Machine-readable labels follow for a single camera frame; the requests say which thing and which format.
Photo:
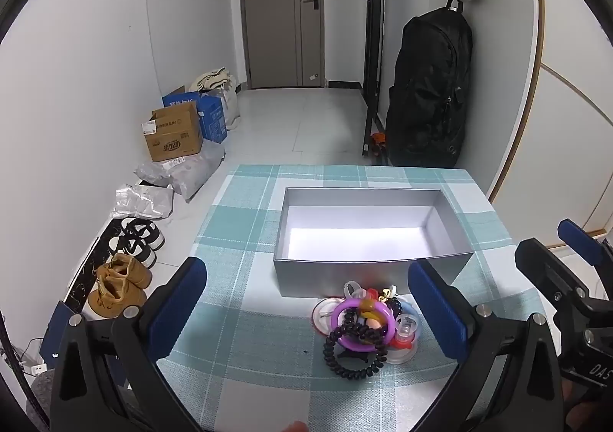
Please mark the tan boot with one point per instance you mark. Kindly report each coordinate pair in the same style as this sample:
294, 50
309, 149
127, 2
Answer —
129, 269
115, 295

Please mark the grey cardboard box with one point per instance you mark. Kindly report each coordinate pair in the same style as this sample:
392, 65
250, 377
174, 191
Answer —
335, 278

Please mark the small orange object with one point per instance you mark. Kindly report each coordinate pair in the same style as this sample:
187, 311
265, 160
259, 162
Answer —
378, 138

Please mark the brown cardboard box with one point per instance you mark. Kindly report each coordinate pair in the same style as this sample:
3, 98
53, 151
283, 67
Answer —
175, 135

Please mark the yellow flower charm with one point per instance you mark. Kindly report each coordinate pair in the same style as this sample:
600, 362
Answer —
390, 290

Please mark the white wardrobe wooden trim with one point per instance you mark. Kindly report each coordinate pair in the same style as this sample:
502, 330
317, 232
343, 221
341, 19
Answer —
565, 125

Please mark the blue cardboard box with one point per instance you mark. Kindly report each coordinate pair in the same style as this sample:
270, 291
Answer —
213, 118

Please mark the black and white sneaker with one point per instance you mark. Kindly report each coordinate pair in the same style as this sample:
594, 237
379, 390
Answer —
131, 252
143, 230

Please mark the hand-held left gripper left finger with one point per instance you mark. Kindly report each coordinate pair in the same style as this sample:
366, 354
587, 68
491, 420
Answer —
177, 307

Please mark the grey plastic parcel bag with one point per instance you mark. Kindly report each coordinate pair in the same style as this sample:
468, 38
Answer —
196, 168

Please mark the blue shoebox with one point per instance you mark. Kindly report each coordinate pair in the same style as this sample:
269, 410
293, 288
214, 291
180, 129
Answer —
55, 331

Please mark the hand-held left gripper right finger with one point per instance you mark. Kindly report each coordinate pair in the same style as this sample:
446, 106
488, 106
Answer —
436, 312

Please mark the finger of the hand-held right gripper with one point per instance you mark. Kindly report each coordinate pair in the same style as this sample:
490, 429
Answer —
541, 264
574, 233

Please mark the white power strip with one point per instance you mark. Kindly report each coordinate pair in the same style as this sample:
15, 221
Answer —
36, 368

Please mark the black backpack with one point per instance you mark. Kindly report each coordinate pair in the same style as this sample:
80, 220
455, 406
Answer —
431, 87

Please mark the cream tote bag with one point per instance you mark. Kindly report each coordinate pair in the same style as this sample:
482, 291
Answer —
227, 101

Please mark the teal checked tablecloth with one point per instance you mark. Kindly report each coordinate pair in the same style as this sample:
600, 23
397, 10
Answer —
249, 221

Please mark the white round badge red rim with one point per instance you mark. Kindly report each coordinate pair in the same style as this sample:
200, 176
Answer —
323, 312

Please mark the clear plastic bag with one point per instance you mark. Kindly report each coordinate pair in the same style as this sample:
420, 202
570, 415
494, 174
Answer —
143, 202

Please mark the orange yellow trinket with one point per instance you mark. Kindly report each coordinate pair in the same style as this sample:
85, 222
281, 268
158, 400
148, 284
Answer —
366, 307

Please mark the black metal rack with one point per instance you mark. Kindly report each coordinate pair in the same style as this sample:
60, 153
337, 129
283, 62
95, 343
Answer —
371, 29

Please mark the grey door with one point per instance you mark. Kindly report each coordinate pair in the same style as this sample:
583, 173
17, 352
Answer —
273, 20

